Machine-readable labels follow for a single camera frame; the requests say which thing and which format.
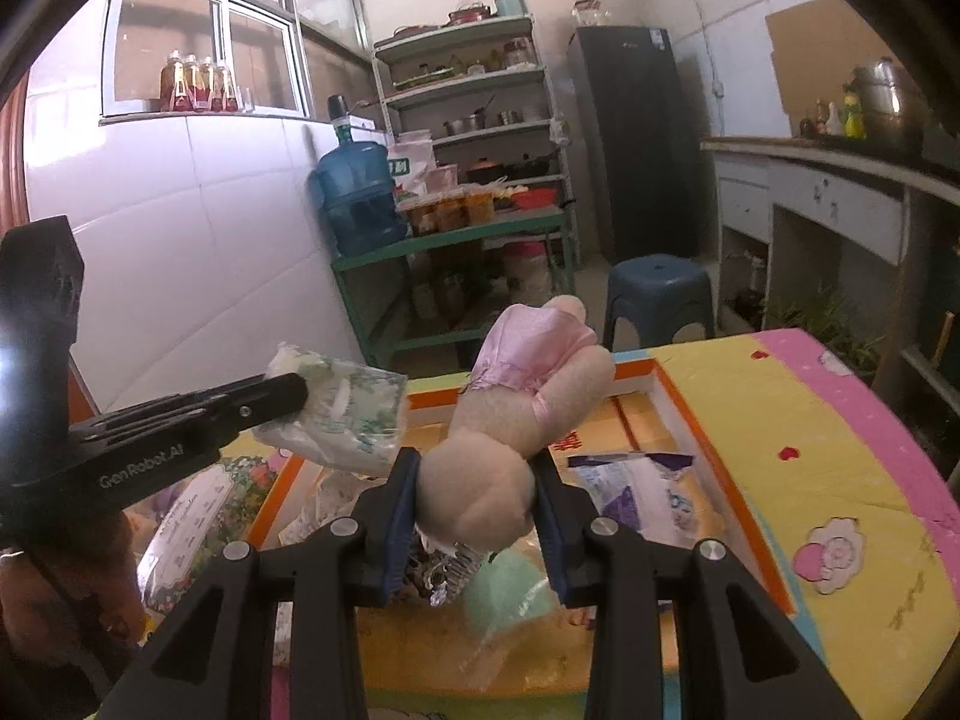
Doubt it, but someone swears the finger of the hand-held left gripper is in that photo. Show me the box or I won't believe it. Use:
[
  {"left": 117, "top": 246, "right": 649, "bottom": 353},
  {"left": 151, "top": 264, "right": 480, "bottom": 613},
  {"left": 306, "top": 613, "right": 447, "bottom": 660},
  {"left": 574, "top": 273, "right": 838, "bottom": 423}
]
[{"left": 71, "top": 373, "right": 310, "bottom": 440}]

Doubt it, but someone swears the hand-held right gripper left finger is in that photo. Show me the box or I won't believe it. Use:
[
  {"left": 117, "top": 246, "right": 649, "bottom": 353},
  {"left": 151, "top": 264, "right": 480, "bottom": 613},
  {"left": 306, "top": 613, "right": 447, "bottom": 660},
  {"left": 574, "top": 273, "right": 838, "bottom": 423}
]
[{"left": 97, "top": 446, "right": 421, "bottom": 720}]

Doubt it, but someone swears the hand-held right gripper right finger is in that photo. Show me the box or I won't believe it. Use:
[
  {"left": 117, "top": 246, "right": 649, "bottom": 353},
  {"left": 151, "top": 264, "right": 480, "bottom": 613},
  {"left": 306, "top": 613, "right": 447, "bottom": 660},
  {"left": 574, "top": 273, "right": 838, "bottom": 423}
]
[{"left": 531, "top": 457, "right": 856, "bottom": 720}]

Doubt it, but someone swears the green puff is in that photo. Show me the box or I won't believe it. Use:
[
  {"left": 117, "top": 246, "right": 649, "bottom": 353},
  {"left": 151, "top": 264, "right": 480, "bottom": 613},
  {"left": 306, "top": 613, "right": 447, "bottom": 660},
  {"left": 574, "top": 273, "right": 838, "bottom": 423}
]
[{"left": 459, "top": 549, "right": 560, "bottom": 642}]

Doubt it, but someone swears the green printed tissue packet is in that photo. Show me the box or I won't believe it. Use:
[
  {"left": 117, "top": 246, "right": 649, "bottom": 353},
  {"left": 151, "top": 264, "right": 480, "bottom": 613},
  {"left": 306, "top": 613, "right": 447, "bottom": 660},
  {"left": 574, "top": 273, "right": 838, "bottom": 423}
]
[{"left": 251, "top": 343, "right": 410, "bottom": 477}]

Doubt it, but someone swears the white packet with purple print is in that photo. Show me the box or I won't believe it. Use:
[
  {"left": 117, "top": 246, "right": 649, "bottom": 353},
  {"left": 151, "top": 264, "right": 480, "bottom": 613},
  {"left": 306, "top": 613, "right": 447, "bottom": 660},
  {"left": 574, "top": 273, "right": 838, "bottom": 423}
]
[{"left": 566, "top": 452, "right": 702, "bottom": 550}]

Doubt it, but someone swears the cream and pink plush bunny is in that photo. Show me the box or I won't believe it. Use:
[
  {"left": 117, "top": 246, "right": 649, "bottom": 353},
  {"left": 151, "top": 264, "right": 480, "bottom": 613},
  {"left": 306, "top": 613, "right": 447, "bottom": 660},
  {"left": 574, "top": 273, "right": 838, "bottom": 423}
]
[{"left": 415, "top": 295, "right": 614, "bottom": 550}]

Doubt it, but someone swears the orange shallow cardboard box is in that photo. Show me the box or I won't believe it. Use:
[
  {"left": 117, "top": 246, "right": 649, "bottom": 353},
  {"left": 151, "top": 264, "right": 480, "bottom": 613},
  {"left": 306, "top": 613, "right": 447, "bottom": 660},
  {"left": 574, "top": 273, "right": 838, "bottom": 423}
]
[{"left": 247, "top": 355, "right": 796, "bottom": 620}]

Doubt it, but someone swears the person's left hand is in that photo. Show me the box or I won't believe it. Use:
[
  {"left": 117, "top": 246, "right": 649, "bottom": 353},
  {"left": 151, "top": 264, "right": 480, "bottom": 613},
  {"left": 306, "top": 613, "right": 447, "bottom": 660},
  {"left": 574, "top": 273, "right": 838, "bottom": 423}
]
[{"left": 0, "top": 514, "right": 147, "bottom": 650}]

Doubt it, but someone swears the floral tissue box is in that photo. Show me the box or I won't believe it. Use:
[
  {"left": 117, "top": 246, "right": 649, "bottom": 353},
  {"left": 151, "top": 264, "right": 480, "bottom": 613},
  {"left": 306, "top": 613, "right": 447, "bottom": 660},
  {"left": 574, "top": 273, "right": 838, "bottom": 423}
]
[{"left": 124, "top": 454, "right": 297, "bottom": 616}]

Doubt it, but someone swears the blue water jug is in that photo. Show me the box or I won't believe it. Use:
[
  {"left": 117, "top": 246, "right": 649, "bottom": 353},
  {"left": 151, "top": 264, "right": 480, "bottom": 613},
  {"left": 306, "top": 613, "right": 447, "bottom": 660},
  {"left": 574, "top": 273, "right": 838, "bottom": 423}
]
[{"left": 311, "top": 94, "right": 406, "bottom": 256}]

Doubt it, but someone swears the green metal table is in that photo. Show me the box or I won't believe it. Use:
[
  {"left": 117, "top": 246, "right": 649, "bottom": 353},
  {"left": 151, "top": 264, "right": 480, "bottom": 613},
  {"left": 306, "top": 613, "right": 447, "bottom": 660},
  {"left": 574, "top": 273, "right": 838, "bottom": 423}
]
[{"left": 330, "top": 206, "right": 578, "bottom": 368}]

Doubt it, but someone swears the white bucket with pink lid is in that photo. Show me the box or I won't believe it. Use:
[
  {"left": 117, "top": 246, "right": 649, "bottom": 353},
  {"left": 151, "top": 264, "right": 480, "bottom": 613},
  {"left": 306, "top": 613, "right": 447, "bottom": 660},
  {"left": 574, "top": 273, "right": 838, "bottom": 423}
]
[{"left": 501, "top": 240, "right": 552, "bottom": 297}]

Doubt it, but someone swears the blue plastic stool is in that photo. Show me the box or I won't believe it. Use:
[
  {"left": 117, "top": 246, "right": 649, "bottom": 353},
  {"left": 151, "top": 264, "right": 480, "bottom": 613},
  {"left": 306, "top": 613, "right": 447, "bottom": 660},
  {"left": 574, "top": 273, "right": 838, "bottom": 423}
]
[{"left": 604, "top": 255, "right": 717, "bottom": 353}]

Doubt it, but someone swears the green onion bunch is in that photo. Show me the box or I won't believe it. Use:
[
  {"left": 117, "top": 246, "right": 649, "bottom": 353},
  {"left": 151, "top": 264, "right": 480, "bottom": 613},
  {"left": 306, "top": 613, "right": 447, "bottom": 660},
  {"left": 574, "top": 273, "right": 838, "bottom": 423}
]
[{"left": 750, "top": 292, "right": 878, "bottom": 361}]

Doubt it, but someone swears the aluminium sliding window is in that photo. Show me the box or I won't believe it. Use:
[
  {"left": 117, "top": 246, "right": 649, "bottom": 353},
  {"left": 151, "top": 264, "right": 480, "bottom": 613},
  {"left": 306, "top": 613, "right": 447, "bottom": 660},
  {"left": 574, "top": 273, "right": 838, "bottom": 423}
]
[{"left": 101, "top": 0, "right": 376, "bottom": 121}]

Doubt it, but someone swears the white metal shelf rack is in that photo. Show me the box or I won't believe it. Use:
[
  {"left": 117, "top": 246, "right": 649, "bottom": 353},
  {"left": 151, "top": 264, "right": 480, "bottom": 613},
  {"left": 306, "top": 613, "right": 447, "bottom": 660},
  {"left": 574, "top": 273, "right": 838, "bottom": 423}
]
[{"left": 373, "top": 15, "right": 578, "bottom": 271}]

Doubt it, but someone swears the black refrigerator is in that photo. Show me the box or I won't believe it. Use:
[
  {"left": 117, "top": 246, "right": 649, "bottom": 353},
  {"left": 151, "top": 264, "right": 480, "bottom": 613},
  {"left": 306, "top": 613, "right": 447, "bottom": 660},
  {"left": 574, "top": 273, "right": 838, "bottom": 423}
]
[{"left": 566, "top": 25, "right": 702, "bottom": 263}]

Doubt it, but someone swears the white kitchen counter cabinet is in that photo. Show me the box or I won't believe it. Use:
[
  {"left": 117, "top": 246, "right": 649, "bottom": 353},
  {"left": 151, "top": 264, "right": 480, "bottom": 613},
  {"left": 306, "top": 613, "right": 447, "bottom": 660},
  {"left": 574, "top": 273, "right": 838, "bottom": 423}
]
[{"left": 701, "top": 136, "right": 960, "bottom": 406}]

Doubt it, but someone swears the steel steamer pot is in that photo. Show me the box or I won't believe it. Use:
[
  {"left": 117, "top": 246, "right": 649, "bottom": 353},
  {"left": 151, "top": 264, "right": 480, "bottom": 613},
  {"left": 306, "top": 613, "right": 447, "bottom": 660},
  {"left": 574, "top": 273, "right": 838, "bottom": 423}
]
[{"left": 851, "top": 56, "right": 931, "bottom": 155}]

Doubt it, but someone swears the cardboard sheet on wall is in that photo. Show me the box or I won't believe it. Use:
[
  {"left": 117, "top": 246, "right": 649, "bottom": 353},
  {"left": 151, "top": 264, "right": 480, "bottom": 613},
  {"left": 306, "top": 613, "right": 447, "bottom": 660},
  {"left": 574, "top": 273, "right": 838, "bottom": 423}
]
[{"left": 765, "top": 0, "right": 901, "bottom": 140}]

